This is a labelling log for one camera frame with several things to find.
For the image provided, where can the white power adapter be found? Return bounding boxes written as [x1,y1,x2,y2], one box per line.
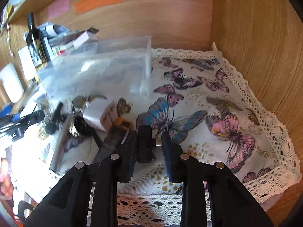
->
[83,97,118,132]

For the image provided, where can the small black rectangular device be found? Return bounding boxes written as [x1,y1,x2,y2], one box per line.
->
[137,125,156,163]

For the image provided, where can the person's left hand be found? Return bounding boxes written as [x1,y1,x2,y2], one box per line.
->
[1,148,14,200]

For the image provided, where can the white mug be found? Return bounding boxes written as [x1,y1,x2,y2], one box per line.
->
[0,63,24,103]

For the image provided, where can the dark wine bottle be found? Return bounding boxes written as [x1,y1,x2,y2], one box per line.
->
[26,12,47,71]

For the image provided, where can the stack of books and papers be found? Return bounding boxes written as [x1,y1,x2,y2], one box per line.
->
[37,22,99,59]

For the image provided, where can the dark flat rectangular bar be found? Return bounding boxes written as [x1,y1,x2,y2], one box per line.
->
[92,126,129,163]

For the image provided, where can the small yellow black object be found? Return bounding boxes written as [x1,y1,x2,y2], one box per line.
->
[113,117,133,130]

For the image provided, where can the clear plastic storage box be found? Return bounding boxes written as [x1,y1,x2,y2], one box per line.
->
[37,36,152,99]

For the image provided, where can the white box on books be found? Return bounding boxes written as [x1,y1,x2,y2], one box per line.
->
[73,31,98,48]

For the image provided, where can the pink sticky note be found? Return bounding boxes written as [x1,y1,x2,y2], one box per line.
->
[48,0,70,20]

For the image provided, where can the butterfly print lace cloth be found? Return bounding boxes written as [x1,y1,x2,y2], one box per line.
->
[40,41,300,227]

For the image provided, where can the orange sticky note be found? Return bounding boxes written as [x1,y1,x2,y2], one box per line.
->
[76,0,123,14]

